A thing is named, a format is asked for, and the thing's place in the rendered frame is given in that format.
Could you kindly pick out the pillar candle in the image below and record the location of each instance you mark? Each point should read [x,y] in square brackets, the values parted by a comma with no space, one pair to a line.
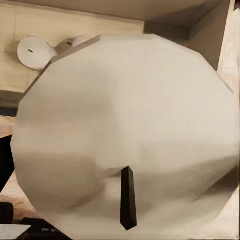
[35,53]
[128,137]
[79,40]

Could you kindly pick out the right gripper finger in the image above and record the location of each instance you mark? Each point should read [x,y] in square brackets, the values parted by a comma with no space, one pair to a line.
[7,166]

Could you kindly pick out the cabinet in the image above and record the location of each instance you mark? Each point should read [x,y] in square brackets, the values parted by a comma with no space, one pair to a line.
[199,25]

